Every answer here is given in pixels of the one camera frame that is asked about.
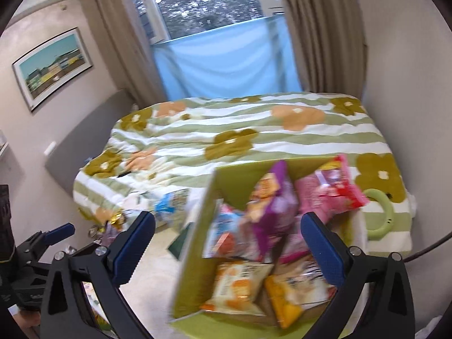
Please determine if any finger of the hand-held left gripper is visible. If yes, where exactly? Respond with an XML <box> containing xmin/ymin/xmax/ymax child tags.
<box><xmin>16</xmin><ymin>223</ymin><xmax>75</xmax><ymax>255</ymax></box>

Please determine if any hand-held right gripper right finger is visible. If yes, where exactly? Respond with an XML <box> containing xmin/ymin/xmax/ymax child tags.
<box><xmin>300</xmin><ymin>212</ymin><xmax>415</xmax><ymax>339</ymax></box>

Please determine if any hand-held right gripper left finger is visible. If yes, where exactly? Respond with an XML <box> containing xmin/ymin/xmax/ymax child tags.
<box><xmin>40</xmin><ymin>211</ymin><xmax>157</xmax><ymax>339</ymax></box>

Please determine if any small pink white snack packet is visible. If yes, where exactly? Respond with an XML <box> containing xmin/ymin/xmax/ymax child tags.
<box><xmin>279</xmin><ymin>233</ymin><xmax>313</xmax><ymax>265</ymax></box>

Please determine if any gold purple snack packet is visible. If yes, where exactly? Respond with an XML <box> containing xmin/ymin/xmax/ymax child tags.
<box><xmin>88</xmin><ymin>210</ymin><xmax>129</xmax><ymax>237</ymax></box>

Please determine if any black white striped snack packet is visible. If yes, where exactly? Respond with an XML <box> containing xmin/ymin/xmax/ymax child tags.
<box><xmin>282</xmin><ymin>259</ymin><xmax>336</xmax><ymax>306</ymax></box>

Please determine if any pale blue white snack packet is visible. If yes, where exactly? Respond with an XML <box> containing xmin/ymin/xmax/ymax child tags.
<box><xmin>153</xmin><ymin>189</ymin><xmax>189</xmax><ymax>227</ymax></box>

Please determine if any green cardboard box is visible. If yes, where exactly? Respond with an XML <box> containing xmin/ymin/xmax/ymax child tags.
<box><xmin>169</xmin><ymin>155</ymin><xmax>370</xmax><ymax>339</ymax></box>

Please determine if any yellow orange snack packet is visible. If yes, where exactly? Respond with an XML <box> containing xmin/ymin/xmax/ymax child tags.
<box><xmin>263</xmin><ymin>273</ymin><xmax>304</xmax><ymax>329</ymax></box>

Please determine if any orange white snack packet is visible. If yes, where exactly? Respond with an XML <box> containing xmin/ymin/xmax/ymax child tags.
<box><xmin>199</xmin><ymin>259</ymin><xmax>274</xmax><ymax>316</ymax></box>

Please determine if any blue red snack packet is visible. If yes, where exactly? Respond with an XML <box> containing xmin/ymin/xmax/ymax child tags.
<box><xmin>202</xmin><ymin>201</ymin><xmax>258</xmax><ymax>260</ymax></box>

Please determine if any dark green phone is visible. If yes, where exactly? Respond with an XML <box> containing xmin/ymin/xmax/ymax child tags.
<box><xmin>167</xmin><ymin>222</ymin><xmax>195</xmax><ymax>260</ymax></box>

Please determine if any grey bed headboard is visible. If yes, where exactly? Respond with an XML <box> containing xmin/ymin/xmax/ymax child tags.
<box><xmin>44</xmin><ymin>89</ymin><xmax>140</xmax><ymax>191</ymax></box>

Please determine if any black curved lamp pole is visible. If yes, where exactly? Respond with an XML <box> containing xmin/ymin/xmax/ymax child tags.
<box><xmin>404</xmin><ymin>229</ymin><xmax>452</xmax><ymax>265</ymax></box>

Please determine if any green striped floral blanket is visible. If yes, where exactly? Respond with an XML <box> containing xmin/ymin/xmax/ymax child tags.
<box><xmin>72</xmin><ymin>92</ymin><xmax>414</xmax><ymax>255</ymax></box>

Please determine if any beige curtain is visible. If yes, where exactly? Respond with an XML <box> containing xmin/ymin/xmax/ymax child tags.
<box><xmin>90</xmin><ymin>0</ymin><xmax>168</xmax><ymax>105</ymax></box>
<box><xmin>273</xmin><ymin>0</ymin><xmax>368</xmax><ymax>96</ymax></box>

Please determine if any blue window cloth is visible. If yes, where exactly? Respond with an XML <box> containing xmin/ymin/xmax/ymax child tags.
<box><xmin>152</xmin><ymin>16</ymin><xmax>303</xmax><ymax>101</ymax></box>

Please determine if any window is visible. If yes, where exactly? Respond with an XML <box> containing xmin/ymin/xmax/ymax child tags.
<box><xmin>132</xmin><ymin>0</ymin><xmax>286</xmax><ymax>45</ymax></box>

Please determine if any green plastic ring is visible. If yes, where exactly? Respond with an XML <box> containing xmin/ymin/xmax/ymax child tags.
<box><xmin>362</xmin><ymin>188</ymin><xmax>394</xmax><ymax>235</ymax></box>

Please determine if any framed houses wall picture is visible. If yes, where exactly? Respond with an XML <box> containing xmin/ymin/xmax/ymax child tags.
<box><xmin>12</xmin><ymin>26</ymin><xmax>94</xmax><ymax>113</ymax></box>

